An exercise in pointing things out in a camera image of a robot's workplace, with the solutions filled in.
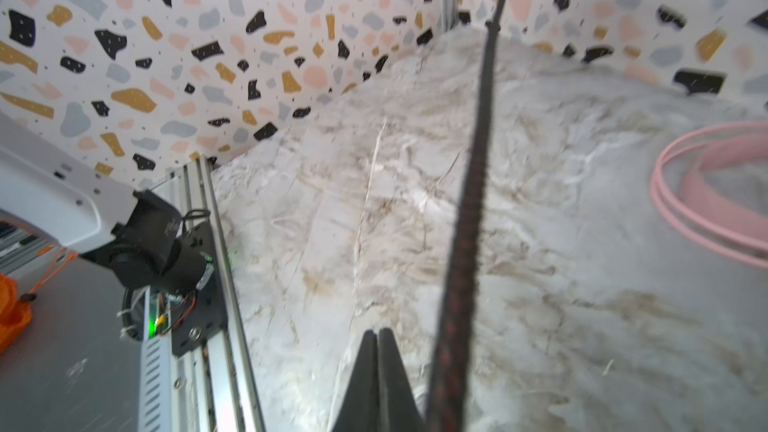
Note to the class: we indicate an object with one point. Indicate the pink headphones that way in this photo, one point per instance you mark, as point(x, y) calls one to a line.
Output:
point(700, 213)

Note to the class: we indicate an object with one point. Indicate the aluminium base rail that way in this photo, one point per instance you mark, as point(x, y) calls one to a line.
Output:
point(199, 376)

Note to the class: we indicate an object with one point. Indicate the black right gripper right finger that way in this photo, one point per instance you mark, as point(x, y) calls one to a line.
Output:
point(397, 407)

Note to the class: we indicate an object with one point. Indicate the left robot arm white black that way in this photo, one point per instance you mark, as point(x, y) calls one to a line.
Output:
point(100, 97)

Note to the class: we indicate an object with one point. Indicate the green circuit board left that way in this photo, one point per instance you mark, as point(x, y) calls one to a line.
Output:
point(169, 312)

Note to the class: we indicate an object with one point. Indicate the orange object outside enclosure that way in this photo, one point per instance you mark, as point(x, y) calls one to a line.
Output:
point(16, 312)

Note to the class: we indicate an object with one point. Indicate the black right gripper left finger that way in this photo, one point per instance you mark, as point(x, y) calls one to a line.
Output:
point(359, 410)

